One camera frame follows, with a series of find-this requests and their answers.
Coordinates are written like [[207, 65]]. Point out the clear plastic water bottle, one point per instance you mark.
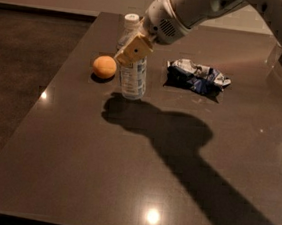
[[132, 77]]

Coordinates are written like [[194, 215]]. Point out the crumpled blue white chip bag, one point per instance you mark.
[[198, 78]]

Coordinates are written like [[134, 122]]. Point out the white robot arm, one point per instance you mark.
[[245, 15]]

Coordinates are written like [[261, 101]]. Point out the orange fruit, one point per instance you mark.
[[104, 67]]

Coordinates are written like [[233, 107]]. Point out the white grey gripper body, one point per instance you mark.
[[161, 20]]

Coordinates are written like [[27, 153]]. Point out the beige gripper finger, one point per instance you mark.
[[136, 48]]

